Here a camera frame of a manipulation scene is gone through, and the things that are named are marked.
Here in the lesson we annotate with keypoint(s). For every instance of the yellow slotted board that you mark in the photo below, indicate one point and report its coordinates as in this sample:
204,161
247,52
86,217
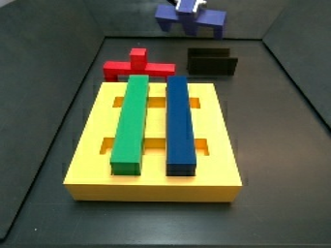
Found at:
215,183

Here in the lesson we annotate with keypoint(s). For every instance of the green long bar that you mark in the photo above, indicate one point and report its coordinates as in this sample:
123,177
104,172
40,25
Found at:
127,150

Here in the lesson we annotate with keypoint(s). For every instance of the blue long bar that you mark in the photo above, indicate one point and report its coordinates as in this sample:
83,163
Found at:
180,148

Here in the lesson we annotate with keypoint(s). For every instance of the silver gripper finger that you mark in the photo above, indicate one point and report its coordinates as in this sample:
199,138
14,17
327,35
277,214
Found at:
198,4
178,3

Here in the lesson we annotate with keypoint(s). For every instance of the black L-shaped fixture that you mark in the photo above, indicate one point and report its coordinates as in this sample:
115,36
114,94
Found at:
210,61

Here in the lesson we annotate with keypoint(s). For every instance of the purple E-shaped block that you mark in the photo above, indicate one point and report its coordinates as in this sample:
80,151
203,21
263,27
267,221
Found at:
168,14

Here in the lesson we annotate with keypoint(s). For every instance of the red E-shaped block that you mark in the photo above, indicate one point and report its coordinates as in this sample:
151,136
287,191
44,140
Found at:
136,66

